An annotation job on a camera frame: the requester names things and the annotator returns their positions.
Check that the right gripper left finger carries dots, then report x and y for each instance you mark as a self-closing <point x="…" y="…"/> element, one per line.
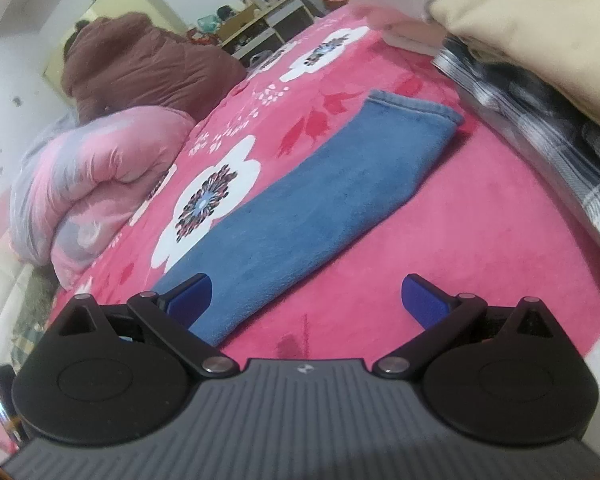
<point x="168" y="318"/>

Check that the pink grey folded duvet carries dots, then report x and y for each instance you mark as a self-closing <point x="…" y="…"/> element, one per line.
<point x="77" y="185"/>

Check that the cluttered white shelf desk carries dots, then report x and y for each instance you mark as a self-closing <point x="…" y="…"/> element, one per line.
<point x="277" y="24"/>

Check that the cardboard box on desk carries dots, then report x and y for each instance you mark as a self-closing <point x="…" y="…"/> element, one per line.
<point x="237" y="22"/>

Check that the blue denim jeans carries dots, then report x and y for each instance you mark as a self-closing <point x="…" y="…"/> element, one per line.
<point x="359" y="177"/>

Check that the pale yellow wardrobe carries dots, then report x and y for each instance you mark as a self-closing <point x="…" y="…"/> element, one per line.
<point x="160" y="13"/>

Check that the green floral pillow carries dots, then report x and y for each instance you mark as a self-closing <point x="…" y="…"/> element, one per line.
<point x="39" y="296"/>

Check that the pink floral bed blanket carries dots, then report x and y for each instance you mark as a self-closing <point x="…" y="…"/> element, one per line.
<point x="482" y="222"/>

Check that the plaid pillow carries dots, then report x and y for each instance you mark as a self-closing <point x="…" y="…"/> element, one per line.
<point x="24" y="339"/>

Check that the patterned folded cloth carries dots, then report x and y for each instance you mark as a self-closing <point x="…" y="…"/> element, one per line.
<point x="535" y="118"/>

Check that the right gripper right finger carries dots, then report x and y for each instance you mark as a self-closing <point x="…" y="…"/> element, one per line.
<point x="443" y="318"/>

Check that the white pink headboard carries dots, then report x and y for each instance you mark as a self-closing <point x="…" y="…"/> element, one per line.
<point x="5" y="279"/>

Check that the person in mauve jacket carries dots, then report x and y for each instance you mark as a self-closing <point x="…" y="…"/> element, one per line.
<point x="111" y="64"/>

